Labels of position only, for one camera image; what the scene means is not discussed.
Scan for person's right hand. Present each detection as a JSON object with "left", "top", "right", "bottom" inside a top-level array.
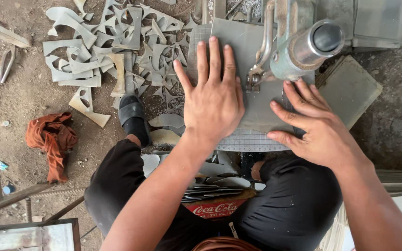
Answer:
[{"left": 267, "top": 79, "right": 366, "bottom": 172}]

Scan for person's left hand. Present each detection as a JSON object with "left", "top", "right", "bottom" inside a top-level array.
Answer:
[{"left": 173, "top": 36, "right": 245, "bottom": 142}]

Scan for grey sheet metal square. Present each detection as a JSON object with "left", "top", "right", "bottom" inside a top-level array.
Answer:
[{"left": 210, "top": 17, "right": 315, "bottom": 134}]

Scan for stack of square metal sheets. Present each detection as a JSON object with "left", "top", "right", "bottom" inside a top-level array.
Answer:
[{"left": 315, "top": 55, "right": 384, "bottom": 130}]

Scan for pile of curved metal scraps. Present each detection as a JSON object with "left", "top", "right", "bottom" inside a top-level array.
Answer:
[{"left": 141, "top": 150, "right": 257, "bottom": 190}]

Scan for black slide sandal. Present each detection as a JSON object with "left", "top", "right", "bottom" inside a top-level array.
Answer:
[{"left": 118, "top": 93, "right": 152, "bottom": 149}]

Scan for person's black trousers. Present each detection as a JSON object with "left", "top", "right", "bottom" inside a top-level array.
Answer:
[{"left": 84, "top": 139, "right": 343, "bottom": 251}]

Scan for stack of cut metal discs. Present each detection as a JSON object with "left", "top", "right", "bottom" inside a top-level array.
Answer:
[{"left": 180, "top": 181, "right": 245, "bottom": 204}]

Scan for grey-green circle cutting machine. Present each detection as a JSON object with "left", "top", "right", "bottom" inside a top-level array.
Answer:
[{"left": 246, "top": 0, "right": 347, "bottom": 93}]

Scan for grey metal pipe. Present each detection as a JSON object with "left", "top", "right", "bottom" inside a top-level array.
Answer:
[{"left": 192, "top": 0, "right": 209, "bottom": 24}]

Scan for stack of thin white sheets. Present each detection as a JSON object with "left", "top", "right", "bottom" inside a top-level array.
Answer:
[{"left": 318, "top": 170, "right": 402, "bottom": 251}]

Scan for red plastic crate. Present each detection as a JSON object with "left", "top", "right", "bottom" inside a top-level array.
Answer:
[{"left": 183, "top": 198, "right": 248, "bottom": 220}]

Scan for large stack of grey sheets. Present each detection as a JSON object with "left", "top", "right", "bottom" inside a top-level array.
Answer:
[{"left": 352, "top": 0, "right": 402, "bottom": 50}]

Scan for heap of sheet metal offcuts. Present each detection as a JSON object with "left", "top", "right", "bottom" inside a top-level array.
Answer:
[{"left": 43, "top": 0, "right": 201, "bottom": 147}]

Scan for orange crumpled cloth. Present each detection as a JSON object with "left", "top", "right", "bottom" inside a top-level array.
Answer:
[{"left": 25, "top": 112, "right": 79, "bottom": 185}]

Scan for ribbed steel rebar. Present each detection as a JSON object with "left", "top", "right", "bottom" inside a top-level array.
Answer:
[{"left": 29, "top": 186, "right": 88, "bottom": 200}]

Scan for thin dark metal rod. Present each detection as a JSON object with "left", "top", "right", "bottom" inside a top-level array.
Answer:
[{"left": 43, "top": 195, "right": 85, "bottom": 224}]

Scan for metal tin snips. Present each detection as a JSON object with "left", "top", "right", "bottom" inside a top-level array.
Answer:
[{"left": 0, "top": 45, "right": 16, "bottom": 84}]

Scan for weathered wooden plank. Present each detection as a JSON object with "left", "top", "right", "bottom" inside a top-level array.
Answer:
[{"left": 0, "top": 15, "right": 31, "bottom": 49}]

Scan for rusty angle iron bar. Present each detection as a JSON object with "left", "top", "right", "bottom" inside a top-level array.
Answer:
[{"left": 0, "top": 183, "right": 54, "bottom": 219}]

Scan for metal framed table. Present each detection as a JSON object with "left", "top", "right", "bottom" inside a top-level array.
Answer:
[{"left": 0, "top": 218, "right": 81, "bottom": 251}]

